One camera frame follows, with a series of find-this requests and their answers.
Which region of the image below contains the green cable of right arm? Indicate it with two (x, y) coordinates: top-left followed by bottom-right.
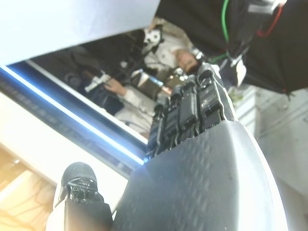
(206, 0), (231, 63)

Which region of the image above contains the white column with blue strip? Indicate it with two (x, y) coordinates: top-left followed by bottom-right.
(0, 60), (151, 186)

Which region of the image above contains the person in white shirt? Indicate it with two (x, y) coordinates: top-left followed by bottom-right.
(105, 40), (203, 135)

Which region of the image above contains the red wire of right arm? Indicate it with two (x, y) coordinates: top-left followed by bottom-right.
(256, 0), (289, 38)

